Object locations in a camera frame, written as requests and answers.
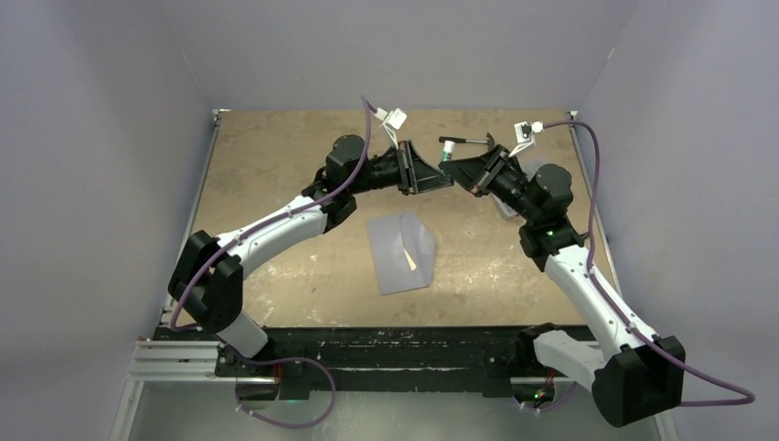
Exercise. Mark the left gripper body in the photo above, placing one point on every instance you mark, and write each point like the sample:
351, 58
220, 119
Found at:
384, 172

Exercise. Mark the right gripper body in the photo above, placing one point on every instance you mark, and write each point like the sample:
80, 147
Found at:
503, 181

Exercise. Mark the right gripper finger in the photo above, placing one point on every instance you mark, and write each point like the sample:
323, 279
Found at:
464, 172
489, 159

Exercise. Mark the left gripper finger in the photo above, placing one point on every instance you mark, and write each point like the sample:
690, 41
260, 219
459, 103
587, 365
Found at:
415, 164
428, 181

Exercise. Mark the white green glue stick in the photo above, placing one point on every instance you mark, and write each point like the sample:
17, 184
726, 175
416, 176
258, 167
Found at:
448, 150

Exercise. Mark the grey envelope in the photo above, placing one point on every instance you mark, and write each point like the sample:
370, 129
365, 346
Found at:
388, 236

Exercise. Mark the cream letter paper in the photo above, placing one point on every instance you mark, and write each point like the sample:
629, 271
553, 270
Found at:
410, 260

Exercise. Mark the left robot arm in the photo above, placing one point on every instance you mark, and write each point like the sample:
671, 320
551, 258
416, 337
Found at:
207, 281

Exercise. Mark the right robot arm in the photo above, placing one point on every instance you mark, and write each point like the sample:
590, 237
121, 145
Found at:
628, 373

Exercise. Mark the clear plastic screw box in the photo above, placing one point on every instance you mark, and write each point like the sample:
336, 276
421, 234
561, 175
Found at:
509, 204

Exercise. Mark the black handled hammer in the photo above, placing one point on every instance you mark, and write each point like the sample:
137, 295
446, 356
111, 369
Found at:
488, 140

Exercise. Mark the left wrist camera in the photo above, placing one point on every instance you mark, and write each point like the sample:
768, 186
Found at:
391, 122

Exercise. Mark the black base frame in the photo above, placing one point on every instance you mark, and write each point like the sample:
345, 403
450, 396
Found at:
488, 360

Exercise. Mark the aluminium rail frame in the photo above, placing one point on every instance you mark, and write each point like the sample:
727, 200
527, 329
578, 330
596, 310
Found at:
182, 351

